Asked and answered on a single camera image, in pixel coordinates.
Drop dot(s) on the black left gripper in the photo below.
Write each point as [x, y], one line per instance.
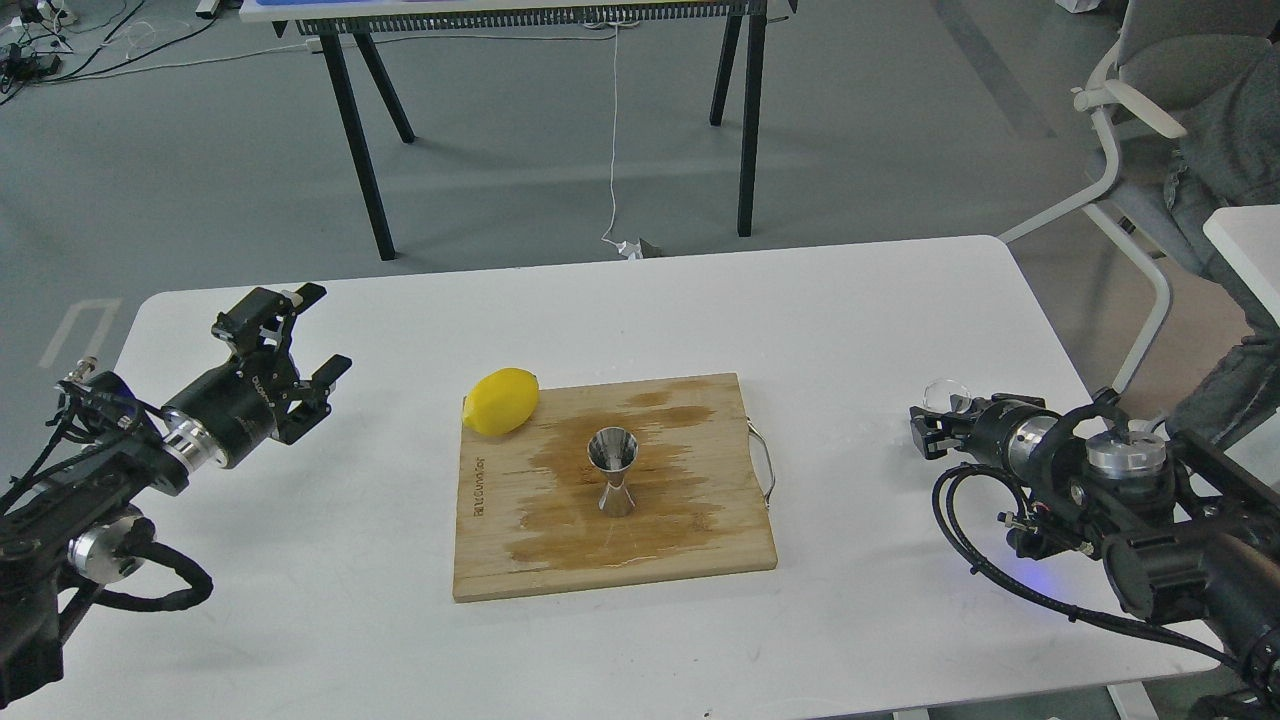
[257, 393]

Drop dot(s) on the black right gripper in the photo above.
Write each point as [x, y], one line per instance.
[1001, 431]

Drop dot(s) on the small clear glass cup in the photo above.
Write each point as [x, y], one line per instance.
[945, 395]

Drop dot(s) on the steel double jigger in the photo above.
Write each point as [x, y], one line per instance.
[612, 451]

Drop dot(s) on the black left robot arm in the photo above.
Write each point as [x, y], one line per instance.
[71, 537]

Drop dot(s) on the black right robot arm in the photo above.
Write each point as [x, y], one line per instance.
[1186, 536]

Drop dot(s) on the yellow lemon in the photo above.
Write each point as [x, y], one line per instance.
[501, 402]

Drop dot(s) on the bamboo cutting board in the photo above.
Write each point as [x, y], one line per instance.
[528, 521]

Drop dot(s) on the black-legged background table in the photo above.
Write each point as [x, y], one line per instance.
[526, 116]

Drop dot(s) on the white office chair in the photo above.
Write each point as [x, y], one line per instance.
[1169, 56]

